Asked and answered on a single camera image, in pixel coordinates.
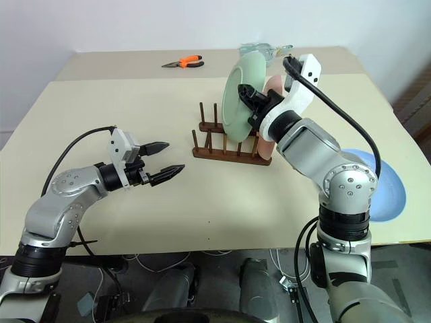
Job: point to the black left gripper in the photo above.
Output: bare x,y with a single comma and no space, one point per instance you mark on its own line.
136,171

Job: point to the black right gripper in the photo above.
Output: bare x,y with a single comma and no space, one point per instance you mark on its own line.
262,104

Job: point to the green plate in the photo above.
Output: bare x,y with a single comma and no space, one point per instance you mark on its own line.
235,111

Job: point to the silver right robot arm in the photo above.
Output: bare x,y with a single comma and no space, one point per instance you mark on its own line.
350,188

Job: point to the dark round robot base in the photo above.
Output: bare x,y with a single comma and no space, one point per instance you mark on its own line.
202,314

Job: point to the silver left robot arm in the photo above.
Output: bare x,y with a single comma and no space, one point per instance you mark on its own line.
50,208

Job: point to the wooden dish rack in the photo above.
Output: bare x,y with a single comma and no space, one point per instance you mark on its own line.
229,156

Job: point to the clear glass object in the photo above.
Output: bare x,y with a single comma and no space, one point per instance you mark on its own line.
252,49

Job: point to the pink plate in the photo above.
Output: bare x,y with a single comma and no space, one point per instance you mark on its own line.
266,148

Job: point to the black box on floor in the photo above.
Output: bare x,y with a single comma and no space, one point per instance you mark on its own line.
112,303

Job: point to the brown wooden furniture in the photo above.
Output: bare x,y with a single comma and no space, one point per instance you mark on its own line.
415,101

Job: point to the blue plate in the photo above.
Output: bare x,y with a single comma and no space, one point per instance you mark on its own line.
390,195

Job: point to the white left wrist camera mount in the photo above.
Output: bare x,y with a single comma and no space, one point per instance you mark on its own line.
118,148

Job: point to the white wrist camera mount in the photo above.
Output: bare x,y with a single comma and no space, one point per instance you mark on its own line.
298,97
118,148

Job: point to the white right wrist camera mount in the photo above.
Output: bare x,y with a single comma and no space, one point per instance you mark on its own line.
298,97

